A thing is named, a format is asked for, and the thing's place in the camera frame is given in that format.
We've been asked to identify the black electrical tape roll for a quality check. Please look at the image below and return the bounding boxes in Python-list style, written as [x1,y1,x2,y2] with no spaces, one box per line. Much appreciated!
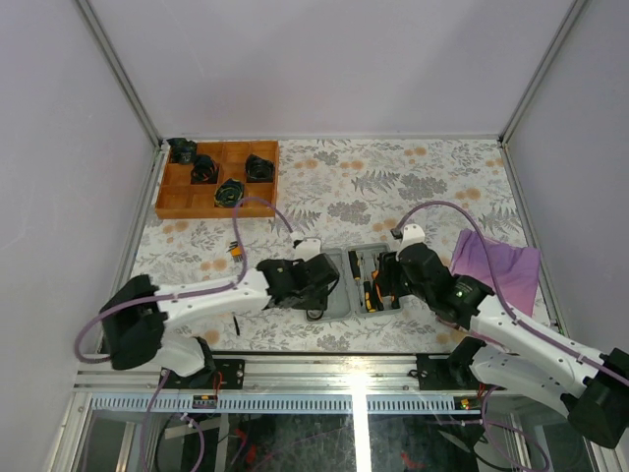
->
[306,310,324,321]

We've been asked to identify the grey plastic tool case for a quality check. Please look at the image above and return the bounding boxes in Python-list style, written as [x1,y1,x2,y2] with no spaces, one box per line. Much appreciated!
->
[305,243,402,323]

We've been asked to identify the large black yellow screwdriver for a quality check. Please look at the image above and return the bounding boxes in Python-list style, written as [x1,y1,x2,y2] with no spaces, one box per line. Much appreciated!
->
[363,280,377,313]

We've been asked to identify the small black yellow screwdriver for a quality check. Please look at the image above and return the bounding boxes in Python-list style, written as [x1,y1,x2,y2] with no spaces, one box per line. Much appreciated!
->
[348,250,363,290]

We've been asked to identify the orange black pliers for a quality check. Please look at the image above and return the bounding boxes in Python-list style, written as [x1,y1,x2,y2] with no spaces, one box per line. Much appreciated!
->
[369,253,384,311]

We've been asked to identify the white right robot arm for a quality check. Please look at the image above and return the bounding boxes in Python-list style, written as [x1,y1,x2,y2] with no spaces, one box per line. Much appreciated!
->
[376,243,628,448]

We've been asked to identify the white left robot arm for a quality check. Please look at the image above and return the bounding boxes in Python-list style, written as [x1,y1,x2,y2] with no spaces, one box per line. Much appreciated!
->
[99,254,340,388]

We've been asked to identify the purple princess print bag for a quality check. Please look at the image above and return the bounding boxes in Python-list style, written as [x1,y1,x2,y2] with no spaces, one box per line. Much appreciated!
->
[450,229,542,317]

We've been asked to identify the black blue tape roll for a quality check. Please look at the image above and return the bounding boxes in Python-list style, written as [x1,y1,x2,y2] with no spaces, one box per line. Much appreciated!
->
[214,178,245,208]

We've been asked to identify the black tape roll right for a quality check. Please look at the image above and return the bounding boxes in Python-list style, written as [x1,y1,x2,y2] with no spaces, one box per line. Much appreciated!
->
[245,154,275,183]

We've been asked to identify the orange wooden compartment tray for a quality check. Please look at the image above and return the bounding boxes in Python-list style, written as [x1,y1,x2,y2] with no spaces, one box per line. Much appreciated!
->
[154,138,279,220]

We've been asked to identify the black tape roll top-left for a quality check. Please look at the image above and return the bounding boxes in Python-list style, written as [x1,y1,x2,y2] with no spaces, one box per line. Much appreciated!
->
[167,138,198,165]

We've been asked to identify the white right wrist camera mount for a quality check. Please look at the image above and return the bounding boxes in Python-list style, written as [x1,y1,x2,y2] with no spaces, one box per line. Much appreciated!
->
[390,223,426,246]

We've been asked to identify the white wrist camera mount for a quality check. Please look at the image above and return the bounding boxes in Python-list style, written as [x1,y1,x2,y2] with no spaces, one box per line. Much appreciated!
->
[390,223,426,246]
[293,237,321,261]

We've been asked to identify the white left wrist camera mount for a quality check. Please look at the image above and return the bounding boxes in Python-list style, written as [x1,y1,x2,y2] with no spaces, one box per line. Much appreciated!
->
[293,237,321,261]

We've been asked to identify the aluminium front rail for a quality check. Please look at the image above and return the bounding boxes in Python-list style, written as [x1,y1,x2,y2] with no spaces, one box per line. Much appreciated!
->
[73,351,492,394]

